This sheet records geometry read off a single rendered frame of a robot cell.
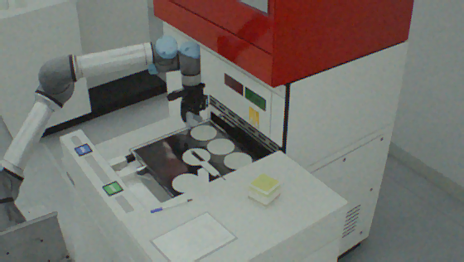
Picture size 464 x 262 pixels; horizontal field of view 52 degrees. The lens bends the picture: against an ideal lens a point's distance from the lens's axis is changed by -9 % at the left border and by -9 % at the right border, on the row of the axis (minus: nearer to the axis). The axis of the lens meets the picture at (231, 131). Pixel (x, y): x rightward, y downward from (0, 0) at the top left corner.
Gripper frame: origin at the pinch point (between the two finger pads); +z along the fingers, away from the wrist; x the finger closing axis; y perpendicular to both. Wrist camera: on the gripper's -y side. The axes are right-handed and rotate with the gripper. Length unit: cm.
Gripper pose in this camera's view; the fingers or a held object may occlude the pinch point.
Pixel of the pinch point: (188, 125)
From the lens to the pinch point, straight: 204.0
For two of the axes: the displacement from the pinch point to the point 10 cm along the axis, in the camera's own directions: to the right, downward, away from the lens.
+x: 4.5, -5.0, 7.4
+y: 8.9, 2.5, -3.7
